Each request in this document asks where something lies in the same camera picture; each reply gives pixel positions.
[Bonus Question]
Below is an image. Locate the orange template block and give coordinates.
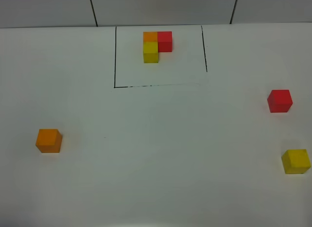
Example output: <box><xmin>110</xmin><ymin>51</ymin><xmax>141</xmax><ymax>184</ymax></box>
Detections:
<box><xmin>143</xmin><ymin>32</ymin><xmax>158</xmax><ymax>43</ymax></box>

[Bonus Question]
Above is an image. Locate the yellow template block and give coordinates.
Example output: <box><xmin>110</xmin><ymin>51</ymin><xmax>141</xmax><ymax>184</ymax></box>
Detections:
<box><xmin>143</xmin><ymin>42</ymin><xmax>158</xmax><ymax>63</ymax></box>

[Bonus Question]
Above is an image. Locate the red template block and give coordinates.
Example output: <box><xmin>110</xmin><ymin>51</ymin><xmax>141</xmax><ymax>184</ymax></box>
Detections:
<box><xmin>157</xmin><ymin>31</ymin><xmax>173</xmax><ymax>53</ymax></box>

